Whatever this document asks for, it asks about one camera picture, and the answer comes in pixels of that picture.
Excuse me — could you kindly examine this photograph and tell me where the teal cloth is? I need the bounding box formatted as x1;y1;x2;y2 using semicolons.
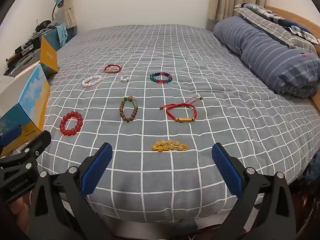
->
56;24;69;43

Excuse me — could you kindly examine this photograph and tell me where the beige side curtain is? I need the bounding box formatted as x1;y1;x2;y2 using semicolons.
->
63;7;77;28

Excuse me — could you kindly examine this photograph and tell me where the blue patchwork pillow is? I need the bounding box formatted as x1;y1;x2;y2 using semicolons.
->
244;3;320;46

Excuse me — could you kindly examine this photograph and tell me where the blue desk lamp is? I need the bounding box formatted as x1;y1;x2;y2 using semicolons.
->
51;0;65;22

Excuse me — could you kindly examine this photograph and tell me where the grey plaid pillow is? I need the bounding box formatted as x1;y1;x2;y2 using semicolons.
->
234;3;320;53

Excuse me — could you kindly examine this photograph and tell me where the large red cord bracelet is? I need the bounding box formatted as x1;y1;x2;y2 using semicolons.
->
159;97;203;124

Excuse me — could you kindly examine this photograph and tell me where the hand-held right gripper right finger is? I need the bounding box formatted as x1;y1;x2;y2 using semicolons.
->
211;142;297;240

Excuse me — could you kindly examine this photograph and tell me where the rolled blue striped duvet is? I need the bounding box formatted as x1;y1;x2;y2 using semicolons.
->
214;16;320;98

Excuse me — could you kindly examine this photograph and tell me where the blue and yellow box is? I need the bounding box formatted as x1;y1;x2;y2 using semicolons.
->
0;63;51;156

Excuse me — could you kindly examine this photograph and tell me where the silver cassette radio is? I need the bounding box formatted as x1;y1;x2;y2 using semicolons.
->
3;47;42;77

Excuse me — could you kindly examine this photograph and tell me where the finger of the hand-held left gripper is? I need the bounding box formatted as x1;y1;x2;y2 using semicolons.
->
15;130;52;161
0;127;22;147

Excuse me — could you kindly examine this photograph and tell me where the teal suitcase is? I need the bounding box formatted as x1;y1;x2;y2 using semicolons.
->
42;26;75;52

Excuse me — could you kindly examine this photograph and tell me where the yellow bead bracelet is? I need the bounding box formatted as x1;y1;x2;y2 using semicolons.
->
151;140;189;152

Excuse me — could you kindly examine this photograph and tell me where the white bead bracelet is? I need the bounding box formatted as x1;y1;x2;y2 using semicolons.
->
82;75;103;88

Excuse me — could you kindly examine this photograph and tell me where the small red cord bracelet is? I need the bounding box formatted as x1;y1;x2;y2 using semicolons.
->
104;64;122;75

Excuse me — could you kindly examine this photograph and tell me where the person's left hand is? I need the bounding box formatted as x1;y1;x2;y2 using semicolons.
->
0;195;32;240

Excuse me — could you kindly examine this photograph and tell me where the brown wooden bead bracelet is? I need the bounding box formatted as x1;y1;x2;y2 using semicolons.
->
119;96;139;122

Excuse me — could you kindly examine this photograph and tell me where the red bead bracelet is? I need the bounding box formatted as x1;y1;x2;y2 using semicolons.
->
59;111;83;136

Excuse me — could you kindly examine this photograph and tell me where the black device on desk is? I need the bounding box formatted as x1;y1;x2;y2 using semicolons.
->
34;19;52;32

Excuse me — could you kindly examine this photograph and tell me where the multicolour glass bead bracelet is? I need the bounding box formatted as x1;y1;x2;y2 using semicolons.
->
149;72;173;84

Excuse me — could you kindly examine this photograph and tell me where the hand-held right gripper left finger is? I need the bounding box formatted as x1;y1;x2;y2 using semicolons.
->
29;142;113;240

